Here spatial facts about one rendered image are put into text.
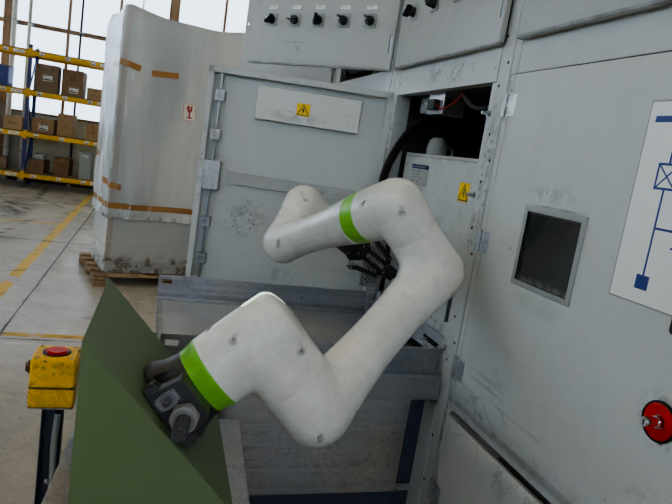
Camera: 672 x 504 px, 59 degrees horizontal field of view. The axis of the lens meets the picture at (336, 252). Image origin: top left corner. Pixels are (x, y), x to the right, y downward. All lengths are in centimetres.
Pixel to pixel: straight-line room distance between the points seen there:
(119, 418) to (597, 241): 80
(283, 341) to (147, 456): 26
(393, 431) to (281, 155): 101
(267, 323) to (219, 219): 119
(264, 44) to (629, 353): 180
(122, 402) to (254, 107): 137
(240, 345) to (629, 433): 60
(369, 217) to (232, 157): 97
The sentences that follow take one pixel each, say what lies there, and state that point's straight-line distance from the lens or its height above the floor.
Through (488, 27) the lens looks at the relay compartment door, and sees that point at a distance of 153.
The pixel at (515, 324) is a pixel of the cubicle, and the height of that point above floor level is 107.
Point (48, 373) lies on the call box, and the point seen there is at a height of 87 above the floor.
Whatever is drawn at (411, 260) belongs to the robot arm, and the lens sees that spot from 123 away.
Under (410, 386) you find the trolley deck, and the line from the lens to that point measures 151.
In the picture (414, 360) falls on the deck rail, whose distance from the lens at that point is 152.
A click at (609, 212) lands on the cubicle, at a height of 132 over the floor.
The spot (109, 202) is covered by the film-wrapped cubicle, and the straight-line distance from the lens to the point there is 527.
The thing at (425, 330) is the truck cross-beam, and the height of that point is 91.
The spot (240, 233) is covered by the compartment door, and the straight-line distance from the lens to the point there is 212.
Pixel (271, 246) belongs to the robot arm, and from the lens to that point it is 153.
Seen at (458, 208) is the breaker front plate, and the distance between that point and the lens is 161.
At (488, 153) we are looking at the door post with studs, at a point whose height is 141.
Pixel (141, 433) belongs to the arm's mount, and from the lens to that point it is 94.
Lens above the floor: 135
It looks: 9 degrees down
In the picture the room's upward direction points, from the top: 9 degrees clockwise
